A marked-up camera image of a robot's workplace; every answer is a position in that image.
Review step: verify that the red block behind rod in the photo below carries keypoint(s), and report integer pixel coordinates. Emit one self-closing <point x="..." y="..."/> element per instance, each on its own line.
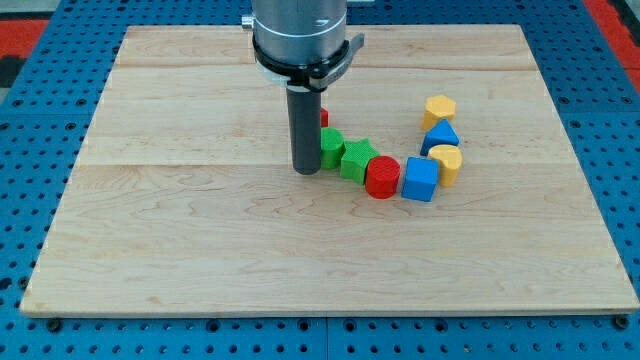
<point x="324" y="117"/>

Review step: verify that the red cylinder block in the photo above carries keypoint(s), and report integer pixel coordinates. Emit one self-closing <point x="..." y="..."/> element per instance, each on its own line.
<point x="382" y="177"/>

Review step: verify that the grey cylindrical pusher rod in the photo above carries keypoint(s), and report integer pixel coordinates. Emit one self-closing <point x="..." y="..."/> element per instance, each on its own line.
<point x="304" y="112"/>

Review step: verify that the yellow hexagon block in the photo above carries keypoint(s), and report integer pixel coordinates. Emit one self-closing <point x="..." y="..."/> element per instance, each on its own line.
<point x="437" y="108"/>

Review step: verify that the green cylinder block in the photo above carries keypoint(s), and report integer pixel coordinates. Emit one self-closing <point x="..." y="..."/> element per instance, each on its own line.
<point x="332" y="148"/>

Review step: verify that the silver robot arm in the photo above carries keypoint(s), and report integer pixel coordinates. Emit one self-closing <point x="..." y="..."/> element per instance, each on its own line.
<point x="299" y="32"/>

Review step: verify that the yellow heart block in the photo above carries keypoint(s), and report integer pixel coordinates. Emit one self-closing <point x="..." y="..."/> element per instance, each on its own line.
<point x="450" y="160"/>

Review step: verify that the green star block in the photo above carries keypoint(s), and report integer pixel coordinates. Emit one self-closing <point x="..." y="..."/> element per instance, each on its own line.
<point x="356" y="158"/>

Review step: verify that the blue triangle block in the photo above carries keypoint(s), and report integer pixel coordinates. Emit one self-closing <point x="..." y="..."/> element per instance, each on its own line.
<point x="441" y="134"/>

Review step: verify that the blue cube block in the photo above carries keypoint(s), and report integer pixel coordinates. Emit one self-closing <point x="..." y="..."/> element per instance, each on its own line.
<point x="421" y="179"/>

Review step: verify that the wooden board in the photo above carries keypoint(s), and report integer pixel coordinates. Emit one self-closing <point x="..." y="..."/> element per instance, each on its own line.
<point x="183" y="201"/>

